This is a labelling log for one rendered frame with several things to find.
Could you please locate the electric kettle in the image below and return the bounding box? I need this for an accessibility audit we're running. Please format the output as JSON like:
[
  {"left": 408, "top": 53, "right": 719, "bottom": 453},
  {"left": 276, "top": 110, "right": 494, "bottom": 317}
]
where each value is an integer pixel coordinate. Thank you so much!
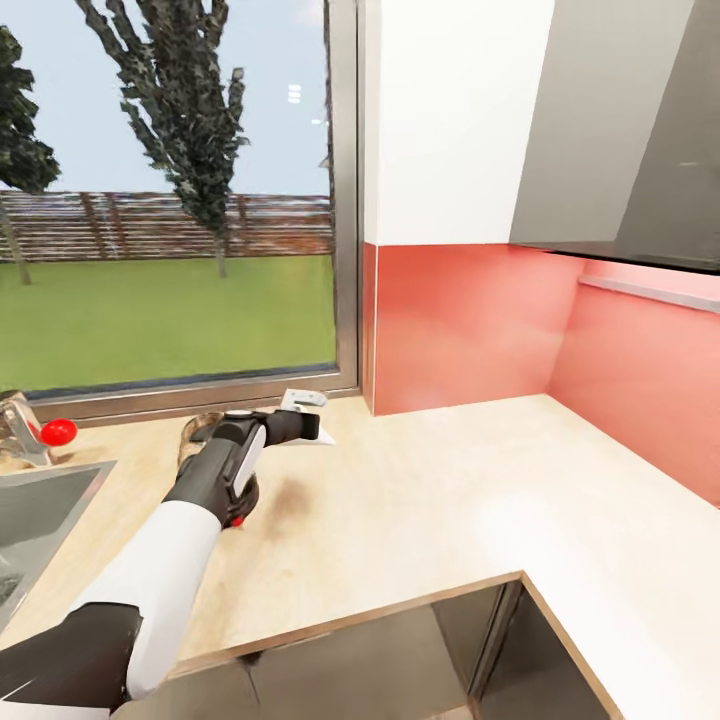
[{"left": 178, "top": 412, "right": 259, "bottom": 529}]

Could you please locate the paper coffee filter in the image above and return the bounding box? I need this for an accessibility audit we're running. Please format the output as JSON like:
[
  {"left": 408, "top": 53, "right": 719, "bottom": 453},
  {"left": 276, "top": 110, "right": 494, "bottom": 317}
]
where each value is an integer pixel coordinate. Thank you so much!
[{"left": 282, "top": 428, "right": 337, "bottom": 447}]

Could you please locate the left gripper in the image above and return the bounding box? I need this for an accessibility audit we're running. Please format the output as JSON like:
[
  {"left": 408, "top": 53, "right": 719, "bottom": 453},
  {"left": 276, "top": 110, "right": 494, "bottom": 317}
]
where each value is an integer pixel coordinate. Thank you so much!
[{"left": 273, "top": 407, "right": 320, "bottom": 446}]

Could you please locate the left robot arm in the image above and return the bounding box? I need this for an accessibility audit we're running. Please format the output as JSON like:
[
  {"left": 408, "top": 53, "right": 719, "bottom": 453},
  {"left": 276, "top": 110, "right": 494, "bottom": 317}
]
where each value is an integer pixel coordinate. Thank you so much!
[{"left": 0, "top": 389, "right": 327, "bottom": 720}]

